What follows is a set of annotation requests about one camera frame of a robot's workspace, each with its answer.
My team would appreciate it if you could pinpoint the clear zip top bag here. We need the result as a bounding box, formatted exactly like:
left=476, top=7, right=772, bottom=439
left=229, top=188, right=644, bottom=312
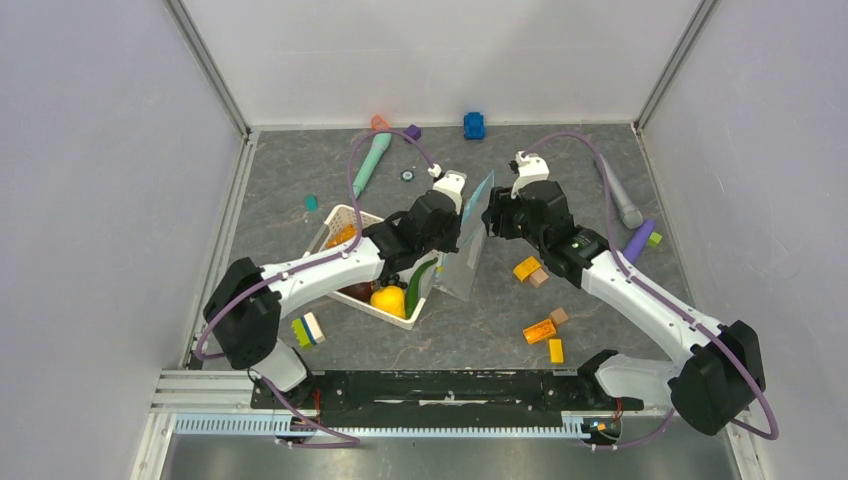
left=435, top=170, right=496, bottom=301

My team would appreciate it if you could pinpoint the yellow lemon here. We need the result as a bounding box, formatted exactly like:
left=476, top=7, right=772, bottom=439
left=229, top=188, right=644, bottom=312
left=369, top=286, right=406, bottom=319

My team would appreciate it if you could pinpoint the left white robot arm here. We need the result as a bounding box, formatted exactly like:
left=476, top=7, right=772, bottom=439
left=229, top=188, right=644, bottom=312
left=195, top=188, right=463, bottom=408

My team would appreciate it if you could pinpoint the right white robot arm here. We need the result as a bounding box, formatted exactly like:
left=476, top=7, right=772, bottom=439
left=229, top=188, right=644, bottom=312
left=482, top=180, right=778, bottom=439

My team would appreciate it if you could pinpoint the yellow rounded brick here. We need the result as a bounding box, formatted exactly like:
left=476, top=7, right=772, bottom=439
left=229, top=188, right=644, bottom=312
left=512, top=256, right=542, bottom=282

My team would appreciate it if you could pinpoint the tan wooden cube upper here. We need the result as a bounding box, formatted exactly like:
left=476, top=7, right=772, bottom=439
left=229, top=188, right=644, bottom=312
left=527, top=268, right=549, bottom=288

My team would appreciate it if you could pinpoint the tan wooden cube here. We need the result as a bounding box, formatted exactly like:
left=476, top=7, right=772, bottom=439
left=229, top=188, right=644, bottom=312
left=527, top=268, right=549, bottom=288
left=548, top=307, right=569, bottom=327

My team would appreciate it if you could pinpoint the dark purple grape bunch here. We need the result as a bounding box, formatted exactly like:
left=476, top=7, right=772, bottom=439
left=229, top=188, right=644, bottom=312
left=379, top=273, right=408, bottom=290

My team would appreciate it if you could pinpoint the blue toy car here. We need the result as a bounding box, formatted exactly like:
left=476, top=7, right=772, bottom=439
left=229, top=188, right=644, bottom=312
left=463, top=111, right=486, bottom=140

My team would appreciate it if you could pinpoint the green cucumber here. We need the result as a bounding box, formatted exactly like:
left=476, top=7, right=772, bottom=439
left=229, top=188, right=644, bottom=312
left=404, top=258, right=438, bottom=319

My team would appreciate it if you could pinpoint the orange carrot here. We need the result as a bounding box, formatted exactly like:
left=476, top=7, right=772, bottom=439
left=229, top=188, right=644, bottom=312
left=325, top=224, right=357, bottom=248

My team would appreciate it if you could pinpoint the purple cube block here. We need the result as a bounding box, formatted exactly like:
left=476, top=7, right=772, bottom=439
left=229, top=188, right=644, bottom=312
left=403, top=124, right=422, bottom=143

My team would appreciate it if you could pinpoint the white perforated plastic basket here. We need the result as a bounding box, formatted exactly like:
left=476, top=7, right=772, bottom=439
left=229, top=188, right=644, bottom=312
left=305, top=204, right=444, bottom=330

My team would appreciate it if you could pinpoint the dark red apple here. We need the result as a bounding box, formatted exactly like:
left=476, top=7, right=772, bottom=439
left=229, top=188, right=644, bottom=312
left=338, top=282, right=374, bottom=303

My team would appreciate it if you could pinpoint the purple toy cylinder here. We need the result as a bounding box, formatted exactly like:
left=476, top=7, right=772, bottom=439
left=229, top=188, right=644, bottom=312
left=621, top=218, right=656, bottom=264

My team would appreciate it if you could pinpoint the tan wooden cube lower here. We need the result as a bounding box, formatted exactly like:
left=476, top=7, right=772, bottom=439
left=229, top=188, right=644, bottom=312
left=548, top=307, right=569, bottom=327

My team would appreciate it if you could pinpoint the orange outline block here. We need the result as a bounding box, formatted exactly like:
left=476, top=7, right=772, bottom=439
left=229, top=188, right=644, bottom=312
left=370, top=114, right=391, bottom=131

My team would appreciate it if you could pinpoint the lime green small cube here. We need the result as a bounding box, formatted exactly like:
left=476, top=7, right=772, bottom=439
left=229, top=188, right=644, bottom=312
left=646, top=231, right=663, bottom=248

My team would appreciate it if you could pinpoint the orange translucent brick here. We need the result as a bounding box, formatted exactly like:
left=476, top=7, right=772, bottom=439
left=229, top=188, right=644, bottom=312
left=522, top=319, right=557, bottom=345

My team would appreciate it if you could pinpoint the teal small block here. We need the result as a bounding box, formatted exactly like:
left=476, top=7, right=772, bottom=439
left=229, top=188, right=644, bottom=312
left=304, top=195, right=319, bottom=212

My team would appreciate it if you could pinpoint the yellow small brick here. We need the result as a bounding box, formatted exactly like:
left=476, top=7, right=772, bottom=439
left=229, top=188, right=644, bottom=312
left=547, top=338, right=565, bottom=365

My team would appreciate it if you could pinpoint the green blue white block stack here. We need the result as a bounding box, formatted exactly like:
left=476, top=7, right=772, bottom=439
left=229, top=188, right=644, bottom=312
left=291, top=312, right=326, bottom=349

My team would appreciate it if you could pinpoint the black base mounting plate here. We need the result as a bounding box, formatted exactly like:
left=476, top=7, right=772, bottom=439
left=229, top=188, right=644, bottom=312
left=284, top=370, right=644, bottom=428

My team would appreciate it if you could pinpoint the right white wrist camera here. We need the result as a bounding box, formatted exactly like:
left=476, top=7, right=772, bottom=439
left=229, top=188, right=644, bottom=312
left=510, top=151, right=549, bottom=198

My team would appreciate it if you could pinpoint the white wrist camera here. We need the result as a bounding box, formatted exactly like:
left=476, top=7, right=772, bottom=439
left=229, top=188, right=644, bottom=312
left=427, top=164, right=467, bottom=214
left=510, top=151, right=549, bottom=198

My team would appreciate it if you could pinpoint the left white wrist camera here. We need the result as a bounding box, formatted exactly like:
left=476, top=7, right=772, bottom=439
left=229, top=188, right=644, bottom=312
left=427, top=164, right=467, bottom=214

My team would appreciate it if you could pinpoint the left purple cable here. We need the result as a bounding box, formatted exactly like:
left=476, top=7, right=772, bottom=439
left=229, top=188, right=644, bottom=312
left=193, top=129, right=442, bottom=450

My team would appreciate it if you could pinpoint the purple cable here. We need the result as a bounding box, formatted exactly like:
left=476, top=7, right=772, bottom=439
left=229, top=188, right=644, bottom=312
left=193, top=129, right=442, bottom=450
left=523, top=130, right=781, bottom=453

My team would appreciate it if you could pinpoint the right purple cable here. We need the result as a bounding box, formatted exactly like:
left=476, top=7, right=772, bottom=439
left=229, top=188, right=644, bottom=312
left=523, top=130, right=781, bottom=453

